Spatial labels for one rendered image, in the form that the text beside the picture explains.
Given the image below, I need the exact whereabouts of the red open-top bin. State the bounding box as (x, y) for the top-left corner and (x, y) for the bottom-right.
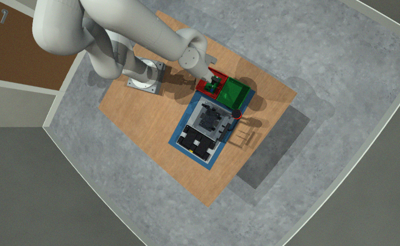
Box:
(196, 67), (228, 100)

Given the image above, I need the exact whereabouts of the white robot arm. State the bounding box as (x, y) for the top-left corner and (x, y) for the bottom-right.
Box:
(32, 0), (217, 88)

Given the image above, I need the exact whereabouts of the green bin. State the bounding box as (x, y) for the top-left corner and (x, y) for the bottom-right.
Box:
(216, 77), (251, 110)

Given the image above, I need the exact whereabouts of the green circuit board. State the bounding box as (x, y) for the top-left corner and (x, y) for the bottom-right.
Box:
(204, 76), (221, 94)

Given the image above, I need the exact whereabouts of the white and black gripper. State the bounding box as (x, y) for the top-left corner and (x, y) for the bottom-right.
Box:
(200, 69), (219, 84)

